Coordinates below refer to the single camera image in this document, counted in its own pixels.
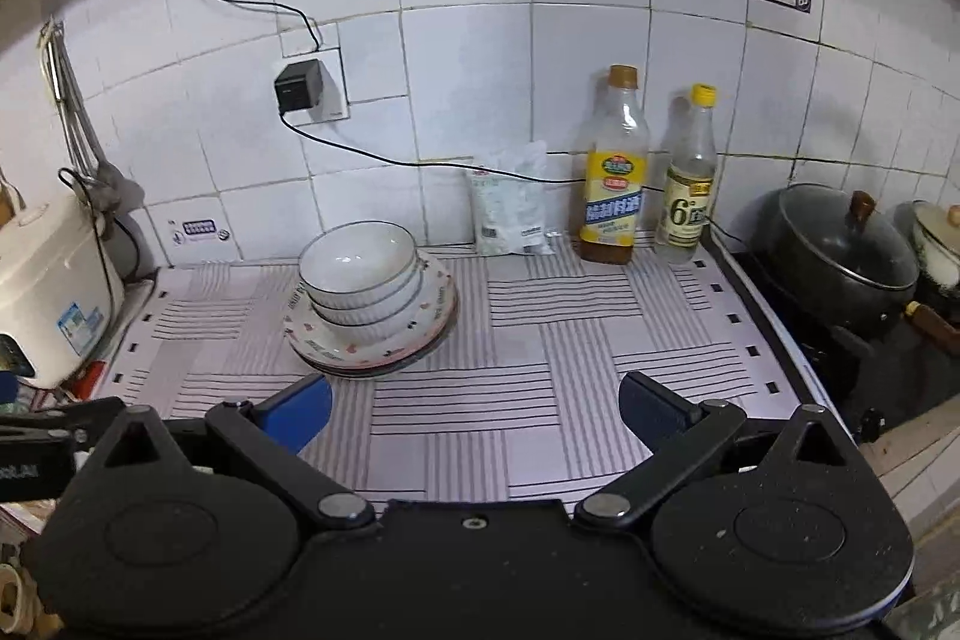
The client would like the black gas stove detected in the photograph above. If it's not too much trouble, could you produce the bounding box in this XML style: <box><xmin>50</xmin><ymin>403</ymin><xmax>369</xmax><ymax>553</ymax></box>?
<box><xmin>718</xmin><ymin>246</ymin><xmax>960</xmax><ymax>447</ymax></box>

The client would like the large white plate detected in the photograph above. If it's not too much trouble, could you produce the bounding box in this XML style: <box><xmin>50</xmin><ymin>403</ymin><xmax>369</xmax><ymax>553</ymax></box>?
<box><xmin>288</xmin><ymin>310</ymin><xmax>458</xmax><ymax>381</ymax></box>

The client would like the small white wall sticker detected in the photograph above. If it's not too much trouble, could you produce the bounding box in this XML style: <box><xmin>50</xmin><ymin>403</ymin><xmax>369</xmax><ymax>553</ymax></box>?
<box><xmin>168</xmin><ymin>215</ymin><xmax>230</xmax><ymax>248</ymax></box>

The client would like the black power adapter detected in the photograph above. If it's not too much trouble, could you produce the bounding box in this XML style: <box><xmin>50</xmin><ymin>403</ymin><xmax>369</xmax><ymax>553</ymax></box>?
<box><xmin>273</xmin><ymin>58</ymin><xmax>326</xmax><ymax>117</ymax></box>

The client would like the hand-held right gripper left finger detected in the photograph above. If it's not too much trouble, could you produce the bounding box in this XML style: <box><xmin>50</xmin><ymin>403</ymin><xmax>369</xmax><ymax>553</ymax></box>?
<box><xmin>84</xmin><ymin>372</ymin><xmax>376</xmax><ymax>533</ymax></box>

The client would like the yellow label cooking wine bottle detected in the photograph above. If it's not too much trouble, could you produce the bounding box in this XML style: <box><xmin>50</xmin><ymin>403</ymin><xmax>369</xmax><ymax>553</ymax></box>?
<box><xmin>577</xmin><ymin>64</ymin><xmax>650</xmax><ymax>267</ymax></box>

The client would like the striped tablecloth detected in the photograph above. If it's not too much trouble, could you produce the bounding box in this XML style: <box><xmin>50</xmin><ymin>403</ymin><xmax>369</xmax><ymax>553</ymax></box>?
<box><xmin>90</xmin><ymin>235</ymin><xmax>857</xmax><ymax>515</ymax></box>

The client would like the yellow cap vinegar bottle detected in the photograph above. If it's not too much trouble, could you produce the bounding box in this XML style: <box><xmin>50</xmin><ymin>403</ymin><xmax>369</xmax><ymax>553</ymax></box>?
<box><xmin>653</xmin><ymin>83</ymin><xmax>718</xmax><ymax>267</ymax></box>

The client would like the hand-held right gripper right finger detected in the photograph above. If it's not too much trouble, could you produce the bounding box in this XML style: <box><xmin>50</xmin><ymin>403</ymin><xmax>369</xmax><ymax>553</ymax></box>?
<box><xmin>573</xmin><ymin>371</ymin><xmax>865</xmax><ymax>533</ymax></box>

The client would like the black rice cooker cord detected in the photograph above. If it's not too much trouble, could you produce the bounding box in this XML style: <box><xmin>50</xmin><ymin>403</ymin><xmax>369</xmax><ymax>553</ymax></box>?
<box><xmin>58</xmin><ymin>167</ymin><xmax>145</xmax><ymax>283</ymax></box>

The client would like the clear salt bag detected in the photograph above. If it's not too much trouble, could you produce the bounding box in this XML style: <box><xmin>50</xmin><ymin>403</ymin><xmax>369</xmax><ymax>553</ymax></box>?
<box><xmin>466</xmin><ymin>140</ymin><xmax>557</xmax><ymax>258</ymax></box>

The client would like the glass wok lid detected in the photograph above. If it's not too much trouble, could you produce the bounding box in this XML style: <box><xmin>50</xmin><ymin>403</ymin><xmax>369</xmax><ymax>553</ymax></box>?
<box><xmin>775</xmin><ymin>183</ymin><xmax>921</xmax><ymax>313</ymax></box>

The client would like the cream enamel milk pot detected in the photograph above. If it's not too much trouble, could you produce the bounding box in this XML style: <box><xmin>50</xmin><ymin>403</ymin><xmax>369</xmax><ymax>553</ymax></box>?
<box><xmin>910</xmin><ymin>200</ymin><xmax>960</xmax><ymax>294</ymax></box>

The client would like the white wall socket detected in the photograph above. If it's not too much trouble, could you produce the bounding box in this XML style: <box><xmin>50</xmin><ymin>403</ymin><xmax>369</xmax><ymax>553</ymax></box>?
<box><xmin>283</xmin><ymin>47</ymin><xmax>351</xmax><ymax>126</ymax></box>

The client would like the cream rice cooker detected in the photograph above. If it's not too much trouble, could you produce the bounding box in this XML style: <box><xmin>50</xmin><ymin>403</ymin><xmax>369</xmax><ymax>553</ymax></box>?
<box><xmin>0</xmin><ymin>188</ymin><xmax>126</xmax><ymax>390</ymax></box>

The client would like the pink bear print plate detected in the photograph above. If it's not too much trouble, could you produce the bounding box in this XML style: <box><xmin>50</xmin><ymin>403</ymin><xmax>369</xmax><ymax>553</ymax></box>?
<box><xmin>283</xmin><ymin>251</ymin><xmax>459</xmax><ymax>365</ymax></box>

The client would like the white ribbed bowl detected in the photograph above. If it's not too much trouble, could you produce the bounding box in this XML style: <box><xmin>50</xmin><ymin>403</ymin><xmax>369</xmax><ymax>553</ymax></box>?
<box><xmin>303</xmin><ymin>257</ymin><xmax>422</xmax><ymax>327</ymax></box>
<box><xmin>298</xmin><ymin>221</ymin><xmax>416</xmax><ymax>311</ymax></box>
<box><xmin>308</xmin><ymin>280</ymin><xmax>425</xmax><ymax>345</ymax></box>

